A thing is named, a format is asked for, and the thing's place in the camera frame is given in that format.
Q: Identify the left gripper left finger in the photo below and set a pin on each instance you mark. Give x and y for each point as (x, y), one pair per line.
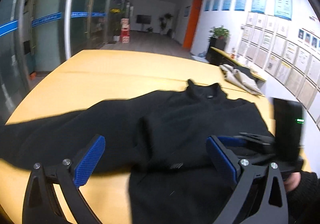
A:
(41, 204)

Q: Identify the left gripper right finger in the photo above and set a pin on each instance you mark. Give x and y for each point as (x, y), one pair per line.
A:
(240, 174)

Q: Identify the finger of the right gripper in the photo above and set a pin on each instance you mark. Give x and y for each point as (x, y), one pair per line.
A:
(232, 141)

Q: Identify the black Camel fleece jacket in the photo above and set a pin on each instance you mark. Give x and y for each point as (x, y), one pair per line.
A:
(160, 136)

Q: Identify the person's right hand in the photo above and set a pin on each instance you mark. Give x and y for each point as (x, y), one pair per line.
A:
(292, 182)

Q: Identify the beige folded cloth pile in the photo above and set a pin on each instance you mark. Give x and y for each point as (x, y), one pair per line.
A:
(237, 78)

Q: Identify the yellow side table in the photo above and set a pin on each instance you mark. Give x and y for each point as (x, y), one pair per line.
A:
(237, 63)

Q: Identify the potted green plant black planter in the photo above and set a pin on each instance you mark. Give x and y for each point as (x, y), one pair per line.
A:
(217, 39)

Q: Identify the tall potted plant far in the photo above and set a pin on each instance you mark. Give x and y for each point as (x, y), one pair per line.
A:
(163, 22)

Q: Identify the small potted plant far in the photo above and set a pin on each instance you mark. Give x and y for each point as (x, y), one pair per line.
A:
(149, 29)

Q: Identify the red white stacked boxes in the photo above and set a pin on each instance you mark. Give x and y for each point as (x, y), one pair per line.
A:
(125, 31)

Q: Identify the yellow sunflower decoration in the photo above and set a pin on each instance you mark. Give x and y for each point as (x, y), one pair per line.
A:
(115, 10)

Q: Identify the black camera box green light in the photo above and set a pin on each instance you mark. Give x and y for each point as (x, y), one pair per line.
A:
(288, 116)

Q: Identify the wall mounted black television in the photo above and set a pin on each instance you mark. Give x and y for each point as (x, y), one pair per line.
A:
(143, 19)

